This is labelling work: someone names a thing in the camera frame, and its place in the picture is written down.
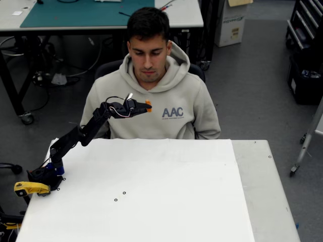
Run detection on man in beige hoodie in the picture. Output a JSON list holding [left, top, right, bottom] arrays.
[[79, 7, 222, 140]]

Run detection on black office chair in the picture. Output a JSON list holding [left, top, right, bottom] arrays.
[[94, 59, 206, 140]]

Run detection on crumpled white paper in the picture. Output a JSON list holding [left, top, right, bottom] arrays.
[[51, 73, 68, 86]]

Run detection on white paper sheet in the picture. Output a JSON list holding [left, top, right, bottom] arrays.
[[15, 138, 255, 242]]

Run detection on green cutting mat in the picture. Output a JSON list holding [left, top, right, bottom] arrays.
[[19, 0, 155, 28]]

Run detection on white cardboard box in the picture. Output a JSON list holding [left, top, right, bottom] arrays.
[[214, 0, 254, 48]]

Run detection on black and yellow clamp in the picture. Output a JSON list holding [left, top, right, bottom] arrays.
[[0, 210, 25, 230]]

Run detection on black bin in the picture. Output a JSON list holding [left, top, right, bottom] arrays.
[[287, 49, 323, 106]]

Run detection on grey metal stand leg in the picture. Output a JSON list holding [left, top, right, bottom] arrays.
[[289, 97, 323, 177]]

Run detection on black tool drawer cart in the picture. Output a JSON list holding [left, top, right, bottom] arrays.
[[285, 0, 323, 51]]

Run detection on black metal rack frame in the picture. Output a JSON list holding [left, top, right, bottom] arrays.
[[199, 0, 226, 71]]

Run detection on grey workbench with black frame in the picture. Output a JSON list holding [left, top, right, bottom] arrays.
[[0, 0, 204, 126]]

